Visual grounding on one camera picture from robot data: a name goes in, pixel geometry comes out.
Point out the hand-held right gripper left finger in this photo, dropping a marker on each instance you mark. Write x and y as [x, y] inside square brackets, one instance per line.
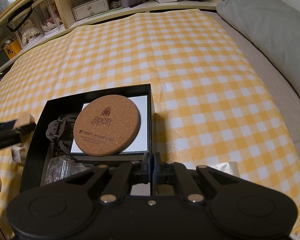
[145, 170]

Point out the white drawer box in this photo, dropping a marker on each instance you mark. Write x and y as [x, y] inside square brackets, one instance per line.
[90, 8]

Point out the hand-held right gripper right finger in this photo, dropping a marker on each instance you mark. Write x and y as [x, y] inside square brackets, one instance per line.
[157, 170]

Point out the black cardboard box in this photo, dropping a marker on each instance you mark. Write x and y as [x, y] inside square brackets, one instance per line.
[102, 90]

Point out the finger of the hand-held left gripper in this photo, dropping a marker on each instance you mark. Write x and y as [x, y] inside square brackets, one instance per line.
[5, 125]
[5, 140]

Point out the grey pillow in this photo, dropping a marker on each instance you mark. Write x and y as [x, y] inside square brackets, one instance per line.
[272, 35]

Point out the clear plastic box with beads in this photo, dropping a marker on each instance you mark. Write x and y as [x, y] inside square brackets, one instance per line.
[56, 170]

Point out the white crumpled tissue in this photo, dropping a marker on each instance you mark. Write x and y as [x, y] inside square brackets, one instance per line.
[227, 167]

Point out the yellow box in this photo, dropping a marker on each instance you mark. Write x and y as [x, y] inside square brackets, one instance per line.
[12, 50]

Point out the brown hair claw clip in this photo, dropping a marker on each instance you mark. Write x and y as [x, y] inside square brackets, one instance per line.
[56, 130]

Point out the clear plastic packet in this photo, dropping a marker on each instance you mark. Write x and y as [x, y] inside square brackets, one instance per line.
[82, 168]

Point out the dark pen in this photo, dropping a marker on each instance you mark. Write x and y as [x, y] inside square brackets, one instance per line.
[138, 3]

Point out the clear doll display case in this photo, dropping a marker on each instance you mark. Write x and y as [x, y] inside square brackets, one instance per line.
[28, 33]
[48, 17]

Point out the yellow checkered blanket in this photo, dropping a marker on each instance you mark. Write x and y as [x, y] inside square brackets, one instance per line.
[190, 80]

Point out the dark box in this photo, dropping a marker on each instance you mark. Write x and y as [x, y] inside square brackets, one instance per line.
[0, 60]

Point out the small round cork coaster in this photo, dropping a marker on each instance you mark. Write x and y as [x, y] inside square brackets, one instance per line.
[25, 121]

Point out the large round cork coaster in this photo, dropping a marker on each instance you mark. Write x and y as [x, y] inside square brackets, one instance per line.
[107, 125]

